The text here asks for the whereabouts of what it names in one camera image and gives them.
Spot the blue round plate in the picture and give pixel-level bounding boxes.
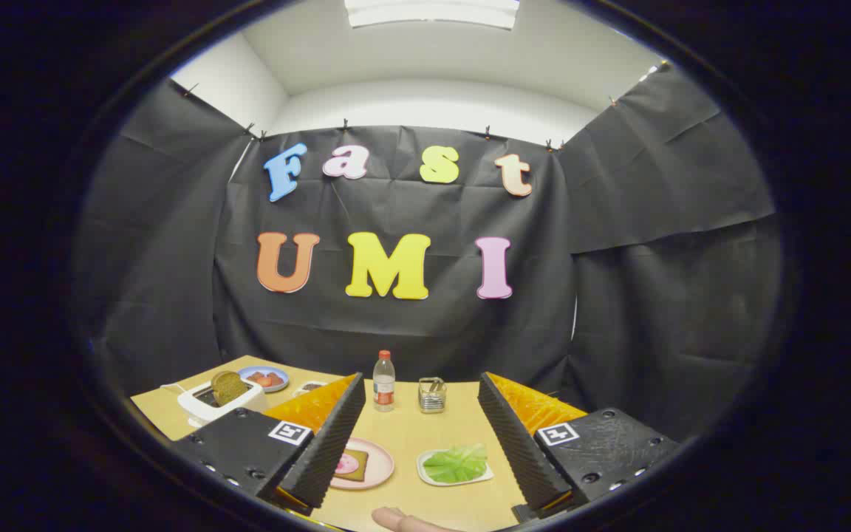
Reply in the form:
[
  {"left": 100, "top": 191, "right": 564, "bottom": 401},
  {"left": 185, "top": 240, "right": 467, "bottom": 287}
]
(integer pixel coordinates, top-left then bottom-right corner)
[{"left": 238, "top": 366, "right": 290, "bottom": 393}]

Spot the ceiling light panel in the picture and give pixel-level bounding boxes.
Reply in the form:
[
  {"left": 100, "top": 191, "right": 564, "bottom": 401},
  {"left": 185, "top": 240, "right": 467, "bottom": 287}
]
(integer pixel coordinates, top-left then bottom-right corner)
[{"left": 344, "top": 0, "right": 521, "bottom": 30}]

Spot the brown toasted bread slice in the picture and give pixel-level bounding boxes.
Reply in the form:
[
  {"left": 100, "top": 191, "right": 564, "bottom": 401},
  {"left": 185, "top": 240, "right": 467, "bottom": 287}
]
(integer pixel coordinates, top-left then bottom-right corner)
[{"left": 211, "top": 370, "right": 247, "bottom": 406}]

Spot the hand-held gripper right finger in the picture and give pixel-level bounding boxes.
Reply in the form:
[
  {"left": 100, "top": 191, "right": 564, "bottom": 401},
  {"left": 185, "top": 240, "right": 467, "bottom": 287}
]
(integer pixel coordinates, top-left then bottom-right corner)
[{"left": 477, "top": 372, "right": 685, "bottom": 522}]

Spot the pink round plate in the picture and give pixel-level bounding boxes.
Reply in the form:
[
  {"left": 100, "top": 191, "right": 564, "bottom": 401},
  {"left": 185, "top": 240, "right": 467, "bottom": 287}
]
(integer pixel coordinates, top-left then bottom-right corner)
[{"left": 328, "top": 437, "right": 395, "bottom": 491}]

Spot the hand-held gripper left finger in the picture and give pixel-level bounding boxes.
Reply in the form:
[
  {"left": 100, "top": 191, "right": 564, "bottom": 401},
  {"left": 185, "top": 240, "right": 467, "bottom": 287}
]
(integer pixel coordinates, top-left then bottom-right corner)
[{"left": 171, "top": 372, "right": 367, "bottom": 518}]

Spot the white toaster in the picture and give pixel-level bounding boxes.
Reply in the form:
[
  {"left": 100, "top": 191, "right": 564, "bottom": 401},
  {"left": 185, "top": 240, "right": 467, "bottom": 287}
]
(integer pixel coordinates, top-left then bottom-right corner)
[{"left": 177, "top": 378, "right": 267, "bottom": 428}]

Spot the black backdrop cloth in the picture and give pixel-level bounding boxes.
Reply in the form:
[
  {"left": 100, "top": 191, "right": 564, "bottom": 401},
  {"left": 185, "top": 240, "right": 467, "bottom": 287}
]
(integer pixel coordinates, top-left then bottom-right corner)
[{"left": 75, "top": 63, "right": 785, "bottom": 444}]

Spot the clear bottle with red cap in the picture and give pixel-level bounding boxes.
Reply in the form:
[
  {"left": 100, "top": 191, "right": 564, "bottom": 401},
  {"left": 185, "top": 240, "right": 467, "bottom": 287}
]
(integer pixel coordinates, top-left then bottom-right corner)
[{"left": 373, "top": 350, "right": 396, "bottom": 412}]

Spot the white square plate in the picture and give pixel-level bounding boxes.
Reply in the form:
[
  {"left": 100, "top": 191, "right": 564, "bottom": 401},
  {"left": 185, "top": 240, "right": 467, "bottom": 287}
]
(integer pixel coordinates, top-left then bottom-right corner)
[{"left": 416, "top": 446, "right": 494, "bottom": 487}]

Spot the metal mesh utensil holder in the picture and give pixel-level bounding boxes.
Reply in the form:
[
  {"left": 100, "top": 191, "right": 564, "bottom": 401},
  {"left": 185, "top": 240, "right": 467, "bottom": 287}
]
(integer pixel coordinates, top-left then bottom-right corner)
[{"left": 418, "top": 378, "right": 447, "bottom": 414}]

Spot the green lettuce leaf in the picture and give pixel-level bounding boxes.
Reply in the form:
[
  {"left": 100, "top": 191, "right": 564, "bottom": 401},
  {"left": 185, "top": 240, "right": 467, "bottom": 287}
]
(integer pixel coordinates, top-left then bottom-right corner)
[{"left": 423, "top": 443, "right": 488, "bottom": 485}]

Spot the square bread slice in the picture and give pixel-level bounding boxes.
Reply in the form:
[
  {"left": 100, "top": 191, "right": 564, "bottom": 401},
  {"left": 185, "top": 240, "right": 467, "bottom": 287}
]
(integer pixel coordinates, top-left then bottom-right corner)
[{"left": 333, "top": 449, "right": 369, "bottom": 482}]

